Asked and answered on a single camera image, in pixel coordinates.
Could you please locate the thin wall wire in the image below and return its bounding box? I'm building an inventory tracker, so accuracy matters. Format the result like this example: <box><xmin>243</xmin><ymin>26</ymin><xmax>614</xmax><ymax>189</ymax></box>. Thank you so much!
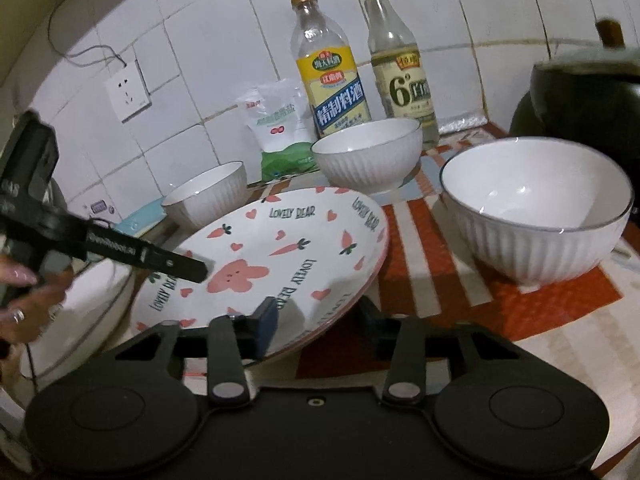
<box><xmin>47</xmin><ymin>2</ymin><xmax>128</xmax><ymax>68</ymax></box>

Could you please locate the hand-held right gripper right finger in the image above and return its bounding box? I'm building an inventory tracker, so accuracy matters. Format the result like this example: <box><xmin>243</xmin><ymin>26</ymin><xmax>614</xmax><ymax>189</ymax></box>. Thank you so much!
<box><xmin>352</xmin><ymin>296</ymin><xmax>506</xmax><ymax>407</ymax></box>

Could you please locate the dark cooking pot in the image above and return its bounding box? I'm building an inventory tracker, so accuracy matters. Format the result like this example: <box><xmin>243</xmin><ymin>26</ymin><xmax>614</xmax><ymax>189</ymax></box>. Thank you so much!
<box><xmin>509</xmin><ymin>19</ymin><xmax>640</xmax><ymax>176</ymax></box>

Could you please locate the silver foil packet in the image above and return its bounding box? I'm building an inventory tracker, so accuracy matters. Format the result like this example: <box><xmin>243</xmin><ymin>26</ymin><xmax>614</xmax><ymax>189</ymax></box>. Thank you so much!
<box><xmin>439</xmin><ymin>111</ymin><xmax>490</xmax><ymax>135</ymax></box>

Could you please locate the large white ribbed bowl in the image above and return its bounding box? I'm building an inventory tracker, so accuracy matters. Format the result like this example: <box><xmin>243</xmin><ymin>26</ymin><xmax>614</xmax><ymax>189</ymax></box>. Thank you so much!
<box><xmin>440</xmin><ymin>136</ymin><xmax>633</xmax><ymax>293</ymax></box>

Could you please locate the small white ribbed bowl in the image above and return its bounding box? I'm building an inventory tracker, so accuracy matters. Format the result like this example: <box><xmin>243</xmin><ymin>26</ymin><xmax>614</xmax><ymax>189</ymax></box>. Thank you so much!
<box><xmin>161</xmin><ymin>161</ymin><xmax>248</xmax><ymax>229</ymax></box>

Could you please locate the yellow label cooking wine bottle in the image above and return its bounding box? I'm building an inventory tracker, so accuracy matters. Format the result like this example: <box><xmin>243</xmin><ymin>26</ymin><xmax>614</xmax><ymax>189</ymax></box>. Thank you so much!
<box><xmin>289</xmin><ymin>0</ymin><xmax>373</xmax><ymax>140</ymax></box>

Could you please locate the yellow cap vinegar bottle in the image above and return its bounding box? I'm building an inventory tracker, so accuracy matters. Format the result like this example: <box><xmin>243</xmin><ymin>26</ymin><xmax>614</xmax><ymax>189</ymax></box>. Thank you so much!
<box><xmin>360</xmin><ymin>0</ymin><xmax>441</xmax><ymax>150</ymax></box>

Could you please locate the person's left hand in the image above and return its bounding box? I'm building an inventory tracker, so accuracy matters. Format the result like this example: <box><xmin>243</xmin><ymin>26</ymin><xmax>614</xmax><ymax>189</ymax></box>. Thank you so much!
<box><xmin>0</xmin><ymin>252</ymin><xmax>68</xmax><ymax>357</ymax></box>

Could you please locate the teal packet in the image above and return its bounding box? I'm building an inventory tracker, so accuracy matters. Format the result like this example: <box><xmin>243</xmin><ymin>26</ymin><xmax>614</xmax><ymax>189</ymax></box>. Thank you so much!
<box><xmin>117</xmin><ymin>204</ymin><xmax>168</xmax><ymax>237</ymax></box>

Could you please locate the white appliance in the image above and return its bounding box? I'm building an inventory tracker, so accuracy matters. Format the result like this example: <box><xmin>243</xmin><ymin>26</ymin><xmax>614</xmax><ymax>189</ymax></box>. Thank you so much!
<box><xmin>17</xmin><ymin>257</ymin><xmax>137</xmax><ymax>381</ymax></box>

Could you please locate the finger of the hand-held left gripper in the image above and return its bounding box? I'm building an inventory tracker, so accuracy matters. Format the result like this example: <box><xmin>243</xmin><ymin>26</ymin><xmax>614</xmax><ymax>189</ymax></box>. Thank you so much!
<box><xmin>75</xmin><ymin>220</ymin><xmax>210</xmax><ymax>285</ymax></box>

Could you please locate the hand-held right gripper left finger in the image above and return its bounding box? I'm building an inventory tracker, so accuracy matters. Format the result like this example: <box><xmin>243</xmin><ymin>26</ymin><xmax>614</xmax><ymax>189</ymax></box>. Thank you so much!
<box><xmin>114</xmin><ymin>297</ymin><xmax>279</xmax><ymax>407</ymax></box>

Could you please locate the medium white ribbed bowl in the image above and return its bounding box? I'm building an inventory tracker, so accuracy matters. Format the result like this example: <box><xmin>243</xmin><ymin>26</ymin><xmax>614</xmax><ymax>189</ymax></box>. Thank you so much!
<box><xmin>311</xmin><ymin>118</ymin><xmax>423</xmax><ymax>196</ymax></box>

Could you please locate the black power cable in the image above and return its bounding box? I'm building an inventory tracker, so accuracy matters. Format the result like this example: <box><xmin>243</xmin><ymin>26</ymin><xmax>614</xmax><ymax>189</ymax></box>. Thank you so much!
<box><xmin>20</xmin><ymin>345</ymin><xmax>40</xmax><ymax>401</ymax></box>

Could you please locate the striped table mat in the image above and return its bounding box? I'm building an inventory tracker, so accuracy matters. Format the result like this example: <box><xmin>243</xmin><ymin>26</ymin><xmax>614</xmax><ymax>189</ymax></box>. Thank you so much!
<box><xmin>245</xmin><ymin>125</ymin><xmax>640</xmax><ymax>461</ymax></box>

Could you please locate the white wall socket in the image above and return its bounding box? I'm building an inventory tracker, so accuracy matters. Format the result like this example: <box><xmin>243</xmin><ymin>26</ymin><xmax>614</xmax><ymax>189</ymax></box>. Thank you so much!
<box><xmin>104</xmin><ymin>60</ymin><xmax>152</xmax><ymax>123</ymax></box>

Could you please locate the carrot print ceramic plate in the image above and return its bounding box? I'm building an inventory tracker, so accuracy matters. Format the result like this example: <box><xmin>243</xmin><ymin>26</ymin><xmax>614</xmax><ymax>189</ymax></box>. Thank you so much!
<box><xmin>130</xmin><ymin>186</ymin><xmax>390</xmax><ymax>361</ymax></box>

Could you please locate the white and green salt bag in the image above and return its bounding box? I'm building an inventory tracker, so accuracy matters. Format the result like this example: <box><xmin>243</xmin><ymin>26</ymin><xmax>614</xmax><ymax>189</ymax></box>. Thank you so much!
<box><xmin>236</xmin><ymin>80</ymin><xmax>321</xmax><ymax>182</ymax></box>

